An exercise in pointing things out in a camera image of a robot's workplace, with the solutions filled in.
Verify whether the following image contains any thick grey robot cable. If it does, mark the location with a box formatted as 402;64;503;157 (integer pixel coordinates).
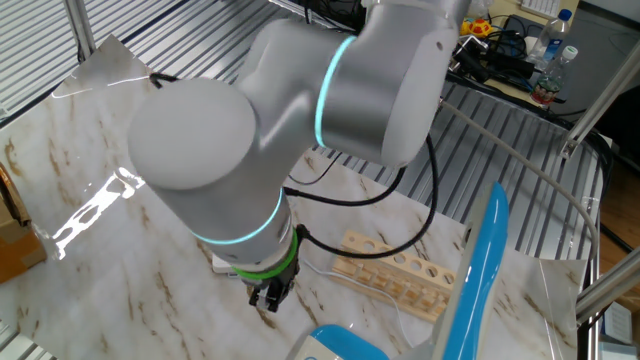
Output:
437;98;601;274

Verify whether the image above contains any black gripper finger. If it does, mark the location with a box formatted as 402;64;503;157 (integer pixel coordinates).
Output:
268;279;295;314
248;287;274;311

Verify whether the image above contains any marble pattern table mat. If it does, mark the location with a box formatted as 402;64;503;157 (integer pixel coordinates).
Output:
0;34;589;360

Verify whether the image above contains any white power strip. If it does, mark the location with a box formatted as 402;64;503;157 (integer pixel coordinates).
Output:
211;252;240;279

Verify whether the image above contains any small white box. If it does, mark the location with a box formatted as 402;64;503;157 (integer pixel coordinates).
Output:
597;302;636;360

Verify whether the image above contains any wooden test tube rack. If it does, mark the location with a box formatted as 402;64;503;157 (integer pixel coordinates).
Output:
332;229;459;324

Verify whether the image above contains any black tool and cable clutter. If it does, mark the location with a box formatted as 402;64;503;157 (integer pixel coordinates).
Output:
447;27;534;84

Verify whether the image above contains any light wooden desk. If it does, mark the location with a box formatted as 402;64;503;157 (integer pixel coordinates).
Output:
467;0;584;106

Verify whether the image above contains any clear bottle with blue cap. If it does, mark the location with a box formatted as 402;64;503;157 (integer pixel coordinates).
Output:
527;8;574;69

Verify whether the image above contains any aluminium frame post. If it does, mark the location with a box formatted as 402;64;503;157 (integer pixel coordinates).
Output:
63;0;97;62

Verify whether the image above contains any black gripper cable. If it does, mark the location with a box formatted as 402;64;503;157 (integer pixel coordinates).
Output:
282;133;441;261

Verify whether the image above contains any clear bottle with white cap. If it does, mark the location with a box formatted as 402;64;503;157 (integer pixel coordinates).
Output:
529;45;580;109

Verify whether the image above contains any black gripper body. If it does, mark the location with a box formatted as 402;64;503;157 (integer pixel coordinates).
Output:
243;257;302;297

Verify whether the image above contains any black camera cable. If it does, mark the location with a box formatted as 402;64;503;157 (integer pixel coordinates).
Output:
148;72;180;91

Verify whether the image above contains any aluminium frame bar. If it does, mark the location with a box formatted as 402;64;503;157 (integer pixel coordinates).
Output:
559;39;640;160
574;247;640;325

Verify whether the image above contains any blue and white desk lamp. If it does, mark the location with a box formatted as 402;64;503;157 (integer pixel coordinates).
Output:
294;180;511;360

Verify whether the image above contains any brown cardboard box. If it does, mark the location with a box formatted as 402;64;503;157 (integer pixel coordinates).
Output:
0;162;49;285

